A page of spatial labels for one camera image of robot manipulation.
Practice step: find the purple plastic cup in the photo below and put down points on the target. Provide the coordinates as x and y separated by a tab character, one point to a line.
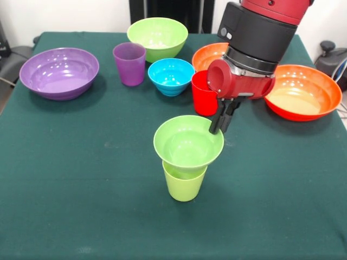
127	67

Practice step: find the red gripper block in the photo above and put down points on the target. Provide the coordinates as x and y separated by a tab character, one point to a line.
249	86

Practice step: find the large green plastic bowl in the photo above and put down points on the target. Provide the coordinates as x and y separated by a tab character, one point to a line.
157	35

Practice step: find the small green plastic bowl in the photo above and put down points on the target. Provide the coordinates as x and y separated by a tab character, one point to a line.
187	146

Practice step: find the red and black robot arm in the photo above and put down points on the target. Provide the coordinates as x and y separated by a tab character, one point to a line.
257	35

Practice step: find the large purple plastic bowl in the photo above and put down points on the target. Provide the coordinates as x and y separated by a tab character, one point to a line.
59	81

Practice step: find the small blue plastic bowl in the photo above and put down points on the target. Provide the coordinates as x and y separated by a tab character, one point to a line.
170	78

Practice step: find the red plastic cup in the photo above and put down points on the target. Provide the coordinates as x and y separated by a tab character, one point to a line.
203	103

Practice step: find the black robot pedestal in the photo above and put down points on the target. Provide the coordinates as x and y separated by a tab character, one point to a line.
173	10

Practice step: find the green plastic cup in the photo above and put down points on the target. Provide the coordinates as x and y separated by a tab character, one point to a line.
184	187

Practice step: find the large orange plastic bowl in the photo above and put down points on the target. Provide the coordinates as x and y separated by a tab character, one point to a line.
208	57
306	94

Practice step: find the dark green table cloth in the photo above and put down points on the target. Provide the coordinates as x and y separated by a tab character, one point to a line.
173	230

